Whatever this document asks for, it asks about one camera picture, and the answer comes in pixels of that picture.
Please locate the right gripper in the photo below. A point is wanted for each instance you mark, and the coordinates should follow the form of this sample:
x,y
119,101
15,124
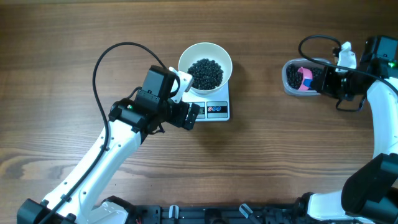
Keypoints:
x,y
326,88

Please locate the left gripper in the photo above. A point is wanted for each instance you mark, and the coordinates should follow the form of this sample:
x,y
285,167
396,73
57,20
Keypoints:
x,y
178,121

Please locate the pink scoop blue handle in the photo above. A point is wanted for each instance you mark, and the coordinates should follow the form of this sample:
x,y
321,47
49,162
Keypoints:
x,y
307,78

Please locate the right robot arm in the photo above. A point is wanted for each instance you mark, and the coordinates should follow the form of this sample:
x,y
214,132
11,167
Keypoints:
x,y
368,196

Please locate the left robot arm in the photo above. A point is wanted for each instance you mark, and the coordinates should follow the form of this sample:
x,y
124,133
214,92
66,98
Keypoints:
x,y
130,121

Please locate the white digital kitchen scale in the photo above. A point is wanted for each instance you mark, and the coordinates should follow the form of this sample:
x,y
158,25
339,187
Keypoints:
x,y
214,105

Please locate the black beans in bowl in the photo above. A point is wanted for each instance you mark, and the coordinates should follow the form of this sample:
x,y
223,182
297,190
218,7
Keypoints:
x,y
207,74

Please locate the white bowl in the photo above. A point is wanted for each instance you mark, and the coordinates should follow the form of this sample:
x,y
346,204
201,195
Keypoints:
x,y
212,52

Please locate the clear plastic container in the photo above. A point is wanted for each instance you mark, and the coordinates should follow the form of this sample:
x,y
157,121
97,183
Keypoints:
x,y
300,62

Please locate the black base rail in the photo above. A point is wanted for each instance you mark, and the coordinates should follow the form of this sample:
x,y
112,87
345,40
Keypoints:
x,y
190,215

